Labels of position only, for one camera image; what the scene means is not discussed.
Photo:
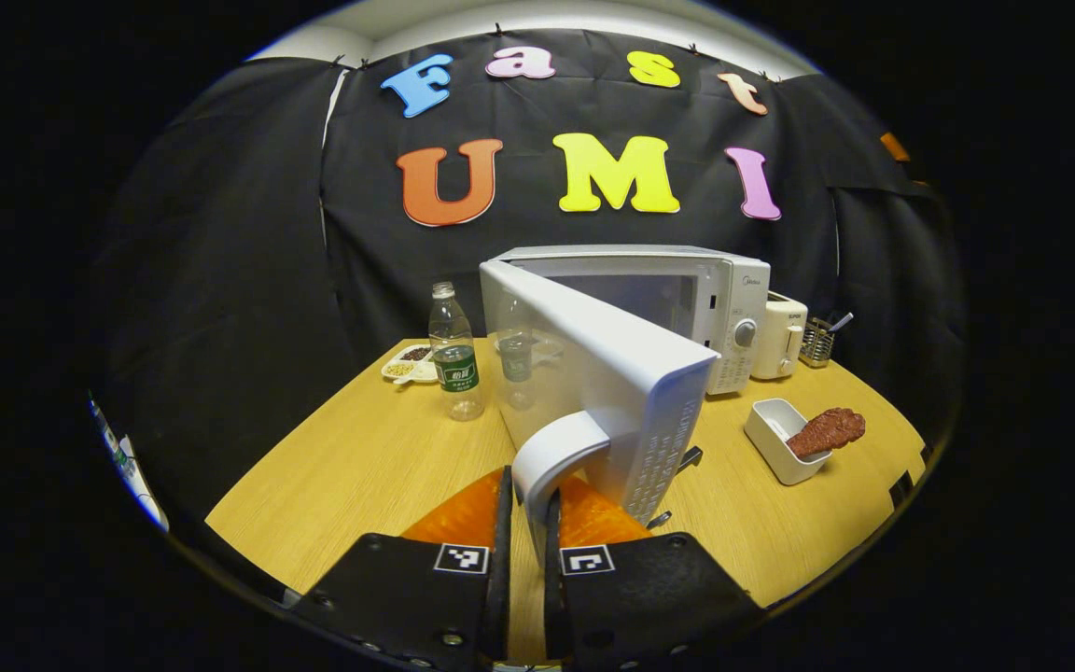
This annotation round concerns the clear plastic water bottle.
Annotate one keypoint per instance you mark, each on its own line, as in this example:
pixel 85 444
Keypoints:
pixel 456 373

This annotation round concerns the white rectangular tray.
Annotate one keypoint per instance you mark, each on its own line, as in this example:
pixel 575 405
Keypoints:
pixel 771 439

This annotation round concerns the brown meat piece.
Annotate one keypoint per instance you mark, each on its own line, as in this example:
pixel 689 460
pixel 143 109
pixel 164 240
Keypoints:
pixel 827 431

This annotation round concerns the white microwave oven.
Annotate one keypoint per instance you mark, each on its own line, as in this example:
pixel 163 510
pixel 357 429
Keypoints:
pixel 612 383

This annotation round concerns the white divided snack dish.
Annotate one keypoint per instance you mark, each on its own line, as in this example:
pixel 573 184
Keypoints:
pixel 411 369

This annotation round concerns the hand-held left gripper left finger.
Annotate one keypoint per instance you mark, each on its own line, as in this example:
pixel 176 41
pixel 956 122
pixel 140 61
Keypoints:
pixel 503 560

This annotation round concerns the white toaster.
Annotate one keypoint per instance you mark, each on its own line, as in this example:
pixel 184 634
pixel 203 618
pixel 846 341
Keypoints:
pixel 775 341

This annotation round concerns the metal spoon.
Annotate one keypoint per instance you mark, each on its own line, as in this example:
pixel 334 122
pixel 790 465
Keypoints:
pixel 842 322

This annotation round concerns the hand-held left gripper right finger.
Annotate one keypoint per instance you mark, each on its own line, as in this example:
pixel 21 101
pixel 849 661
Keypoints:
pixel 551 579

